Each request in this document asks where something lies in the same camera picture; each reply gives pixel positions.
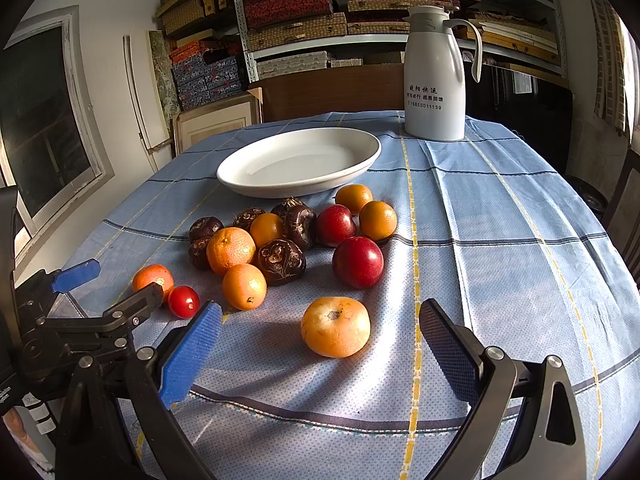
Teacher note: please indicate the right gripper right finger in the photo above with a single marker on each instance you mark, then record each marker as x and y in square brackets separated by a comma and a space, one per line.
[547, 440]

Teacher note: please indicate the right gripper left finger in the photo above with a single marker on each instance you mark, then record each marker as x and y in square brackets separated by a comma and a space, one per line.
[158, 378]

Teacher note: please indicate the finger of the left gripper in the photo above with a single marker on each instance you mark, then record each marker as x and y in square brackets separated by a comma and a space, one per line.
[133, 310]
[75, 276]

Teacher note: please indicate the red cherry tomato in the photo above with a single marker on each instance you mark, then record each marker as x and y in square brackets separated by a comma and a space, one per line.
[184, 302]

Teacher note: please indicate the dark water chestnut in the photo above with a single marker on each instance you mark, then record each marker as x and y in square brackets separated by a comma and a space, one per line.
[300, 226]
[204, 227]
[285, 205]
[244, 219]
[281, 261]
[198, 254]

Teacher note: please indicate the orange tangerine front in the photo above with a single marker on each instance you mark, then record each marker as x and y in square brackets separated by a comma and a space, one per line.
[244, 287]

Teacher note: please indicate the large orange tangerine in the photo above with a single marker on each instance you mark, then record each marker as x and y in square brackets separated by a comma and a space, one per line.
[229, 247]

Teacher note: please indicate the large yellow-orange persimmon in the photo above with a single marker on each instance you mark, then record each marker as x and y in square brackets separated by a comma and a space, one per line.
[335, 327]

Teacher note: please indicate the dark water chestnut front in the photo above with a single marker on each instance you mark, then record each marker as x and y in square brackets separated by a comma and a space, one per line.
[281, 261]

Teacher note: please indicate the small orange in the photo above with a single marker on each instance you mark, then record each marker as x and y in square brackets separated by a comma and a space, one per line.
[265, 228]

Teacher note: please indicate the orange kumquat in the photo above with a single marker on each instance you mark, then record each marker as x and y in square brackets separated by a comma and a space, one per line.
[377, 220]
[354, 197]

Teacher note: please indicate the small red plum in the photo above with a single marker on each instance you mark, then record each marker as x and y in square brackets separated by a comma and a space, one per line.
[334, 225]

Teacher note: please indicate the orange kumquat top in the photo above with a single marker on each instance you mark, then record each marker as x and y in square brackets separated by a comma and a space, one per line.
[354, 197]

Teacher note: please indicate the dark water chestnut back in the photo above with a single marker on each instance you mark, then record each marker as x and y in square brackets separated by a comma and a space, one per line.
[285, 205]

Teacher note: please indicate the beige framed panel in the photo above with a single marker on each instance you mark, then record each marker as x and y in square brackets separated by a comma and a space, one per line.
[234, 112]

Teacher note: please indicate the white oval plate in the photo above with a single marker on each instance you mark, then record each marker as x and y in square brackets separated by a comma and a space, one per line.
[300, 162]

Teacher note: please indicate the stack of patterned boxes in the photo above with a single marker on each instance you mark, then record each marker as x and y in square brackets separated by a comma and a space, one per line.
[206, 71]

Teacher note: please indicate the brown wooden cabinet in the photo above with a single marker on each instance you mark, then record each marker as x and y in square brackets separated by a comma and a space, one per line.
[343, 89]

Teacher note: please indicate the white thermos jug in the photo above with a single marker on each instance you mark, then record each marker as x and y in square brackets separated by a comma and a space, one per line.
[434, 77]

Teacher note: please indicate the metal storage shelf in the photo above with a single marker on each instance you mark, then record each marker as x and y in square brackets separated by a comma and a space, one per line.
[285, 36]

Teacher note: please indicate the window with white frame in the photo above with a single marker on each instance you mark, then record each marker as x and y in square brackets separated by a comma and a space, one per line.
[51, 148]

